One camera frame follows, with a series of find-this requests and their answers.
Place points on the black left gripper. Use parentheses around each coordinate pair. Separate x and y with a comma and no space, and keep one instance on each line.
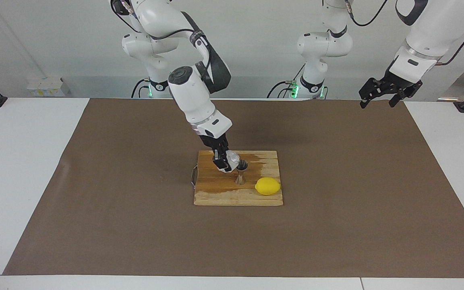
(401,82)

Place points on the wooden cutting board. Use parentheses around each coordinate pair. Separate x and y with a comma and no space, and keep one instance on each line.
(216,193)

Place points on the white yellow boxes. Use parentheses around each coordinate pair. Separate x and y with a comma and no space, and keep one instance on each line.
(46,88)

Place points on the brown table mat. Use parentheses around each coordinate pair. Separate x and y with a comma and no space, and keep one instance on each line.
(232,241)

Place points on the yellow lemon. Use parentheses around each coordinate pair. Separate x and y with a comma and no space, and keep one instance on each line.
(267,186)

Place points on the steel cocktail jigger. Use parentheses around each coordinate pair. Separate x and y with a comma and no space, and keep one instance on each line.
(241,173)

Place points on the clear glass cup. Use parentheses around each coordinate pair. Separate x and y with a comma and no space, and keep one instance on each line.
(233,158)

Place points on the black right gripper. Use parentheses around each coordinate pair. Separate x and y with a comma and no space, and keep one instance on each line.
(215,141)

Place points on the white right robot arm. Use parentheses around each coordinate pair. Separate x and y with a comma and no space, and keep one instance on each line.
(193,96)

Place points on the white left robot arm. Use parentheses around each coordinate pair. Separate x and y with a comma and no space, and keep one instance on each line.
(437,28)

